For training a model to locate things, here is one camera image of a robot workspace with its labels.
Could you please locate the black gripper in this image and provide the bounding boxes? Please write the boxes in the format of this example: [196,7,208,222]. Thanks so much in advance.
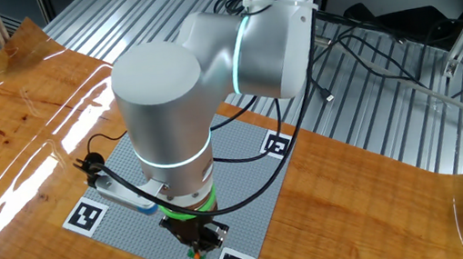
[157,206,235,259]

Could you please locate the green square Lego plate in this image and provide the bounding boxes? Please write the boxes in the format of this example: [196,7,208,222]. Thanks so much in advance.
[186,245,208,259]

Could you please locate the grey Lego baseplate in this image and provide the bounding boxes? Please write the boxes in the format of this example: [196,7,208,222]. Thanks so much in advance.
[49,105,316,259]

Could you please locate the wood pattern table mat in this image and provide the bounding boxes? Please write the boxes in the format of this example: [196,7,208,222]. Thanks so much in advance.
[0,0,463,259]

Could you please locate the green wrist mount ring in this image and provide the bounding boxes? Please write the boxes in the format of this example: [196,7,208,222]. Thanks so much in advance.
[156,184,222,226]

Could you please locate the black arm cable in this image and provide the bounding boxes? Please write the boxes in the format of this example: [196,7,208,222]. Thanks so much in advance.
[48,0,362,236]

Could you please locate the black cable bundle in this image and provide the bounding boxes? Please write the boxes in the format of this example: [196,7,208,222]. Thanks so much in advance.
[300,0,463,117]

